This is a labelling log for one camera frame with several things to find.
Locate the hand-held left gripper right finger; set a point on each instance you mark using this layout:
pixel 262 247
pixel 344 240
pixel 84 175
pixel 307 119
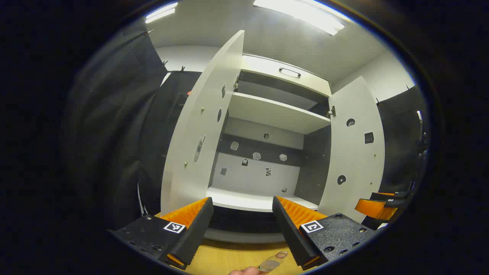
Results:
pixel 290 233

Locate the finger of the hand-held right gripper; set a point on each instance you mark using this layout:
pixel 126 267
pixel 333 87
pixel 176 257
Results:
pixel 376 209

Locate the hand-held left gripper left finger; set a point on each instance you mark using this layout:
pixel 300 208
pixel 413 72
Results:
pixel 193 233

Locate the clear plastic bottle red label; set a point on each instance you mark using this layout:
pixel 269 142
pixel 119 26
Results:
pixel 273 261

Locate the white object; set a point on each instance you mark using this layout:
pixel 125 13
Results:
pixel 382 225

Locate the white cabinet door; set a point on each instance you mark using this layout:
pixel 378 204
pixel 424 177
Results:
pixel 355 160
pixel 191 133

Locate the metal door hinge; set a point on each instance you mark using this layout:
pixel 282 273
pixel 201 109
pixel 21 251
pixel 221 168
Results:
pixel 331 111
pixel 235 82

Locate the white cabinet shelf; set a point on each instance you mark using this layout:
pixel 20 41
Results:
pixel 275 112

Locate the black backdrop cloth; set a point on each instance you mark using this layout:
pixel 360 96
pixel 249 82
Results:
pixel 114 114

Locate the white cabinet drawer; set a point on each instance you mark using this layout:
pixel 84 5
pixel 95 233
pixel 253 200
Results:
pixel 263 70

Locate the wide ceiling light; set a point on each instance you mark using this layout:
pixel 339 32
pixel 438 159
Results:
pixel 305 15

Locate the narrow ceiling light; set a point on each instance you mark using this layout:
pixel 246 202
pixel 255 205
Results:
pixel 161 12

